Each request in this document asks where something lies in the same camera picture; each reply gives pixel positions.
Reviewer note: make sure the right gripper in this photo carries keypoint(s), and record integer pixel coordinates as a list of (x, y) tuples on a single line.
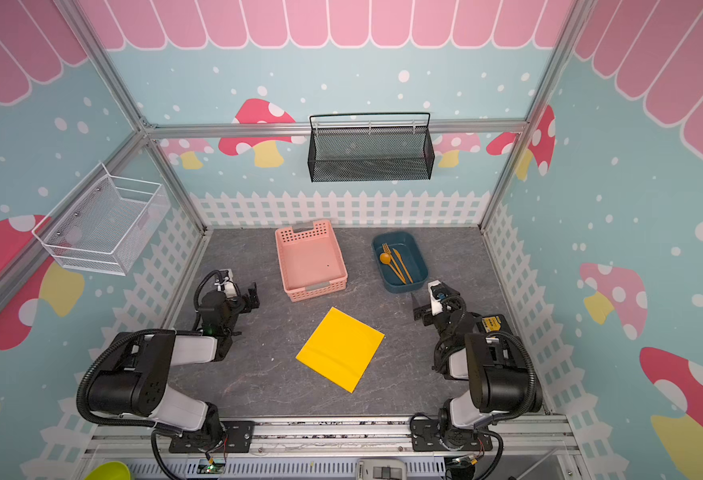
[(426, 312)]

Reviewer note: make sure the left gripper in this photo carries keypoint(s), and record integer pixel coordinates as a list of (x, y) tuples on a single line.
[(246, 299)]

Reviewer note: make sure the orange plastic knife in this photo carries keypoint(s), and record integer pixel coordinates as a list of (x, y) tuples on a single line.
[(403, 266)]

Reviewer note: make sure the yellow paper napkin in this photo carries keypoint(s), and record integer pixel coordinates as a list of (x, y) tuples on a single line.
[(341, 349)]

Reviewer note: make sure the orange plastic spoon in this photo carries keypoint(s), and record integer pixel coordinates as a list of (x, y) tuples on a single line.
[(386, 259)]

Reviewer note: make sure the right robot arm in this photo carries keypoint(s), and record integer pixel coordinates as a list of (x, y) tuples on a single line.
[(482, 352)]

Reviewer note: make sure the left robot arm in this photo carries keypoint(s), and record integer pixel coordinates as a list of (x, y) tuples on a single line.
[(128, 383)]

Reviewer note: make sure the dark teal plastic tray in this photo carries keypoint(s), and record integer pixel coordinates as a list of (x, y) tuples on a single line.
[(406, 245)]

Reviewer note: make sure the black yellow flat device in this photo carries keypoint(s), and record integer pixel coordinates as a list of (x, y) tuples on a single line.
[(493, 323)]

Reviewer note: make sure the pink perforated plastic basket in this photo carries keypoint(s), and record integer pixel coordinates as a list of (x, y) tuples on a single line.
[(311, 260)]

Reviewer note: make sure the green round object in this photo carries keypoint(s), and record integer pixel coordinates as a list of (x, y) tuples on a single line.
[(113, 470)]

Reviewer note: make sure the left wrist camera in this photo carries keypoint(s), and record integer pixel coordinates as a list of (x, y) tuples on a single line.
[(225, 284)]

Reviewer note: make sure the white wire mesh wall basket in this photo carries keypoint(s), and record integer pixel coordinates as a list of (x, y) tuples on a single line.
[(104, 227)]

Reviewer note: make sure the black wire mesh wall basket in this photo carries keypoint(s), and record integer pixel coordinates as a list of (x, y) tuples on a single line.
[(371, 147)]

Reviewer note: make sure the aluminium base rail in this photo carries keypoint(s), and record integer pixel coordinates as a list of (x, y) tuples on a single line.
[(536, 447)]

